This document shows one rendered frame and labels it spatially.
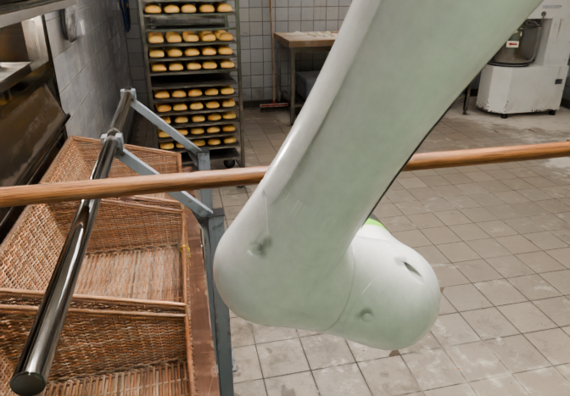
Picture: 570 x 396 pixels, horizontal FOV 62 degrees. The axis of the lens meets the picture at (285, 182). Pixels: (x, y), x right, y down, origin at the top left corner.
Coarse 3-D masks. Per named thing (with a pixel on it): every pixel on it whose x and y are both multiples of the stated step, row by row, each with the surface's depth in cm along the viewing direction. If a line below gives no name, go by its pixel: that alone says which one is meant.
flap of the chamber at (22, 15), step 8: (64, 0) 172; (72, 0) 184; (32, 8) 131; (40, 8) 138; (48, 8) 147; (56, 8) 156; (0, 16) 106; (8, 16) 111; (16, 16) 116; (24, 16) 122; (32, 16) 129; (0, 24) 104; (8, 24) 110
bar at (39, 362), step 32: (128, 96) 142; (160, 128) 156; (128, 160) 109; (224, 224) 120; (64, 256) 60; (64, 288) 54; (64, 320) 52; (224, 320) 131; (32, 352) 45; (224, 352) 136; (32, 384) 43; (224, 384) 141
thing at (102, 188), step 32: (416, 160) 83; (448, 160) 85; (480, 160) 86; (512, 160) 88; (0, 192) 70; (32, 192) 71; (64, 192) 72; (96, 192) 73; (128, 192) 74; (160, 192) 76
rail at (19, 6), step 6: (30, 0) 131; (36, 0) 137; (42, 0) 143; (48, 0) 150; (54, 0) 157; (60, 0) 165; (0, 6) 107; (6, 6) 111; (12, 6) 115; (18, 6) 119; (24, 6) 124; (30, 6) 129; (36, 6) 136; (0, 12) 106; (6, 12) 110; (12, 12) 115
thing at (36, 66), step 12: (36, 60) 196; (48, 60) 198; (24, 72) 172; (36, 72) 179; (0, 84) 153; (12, 84) 153; (24, 84) 163; (0, 96) 141; (12, 96) 151; (0, 108) 140
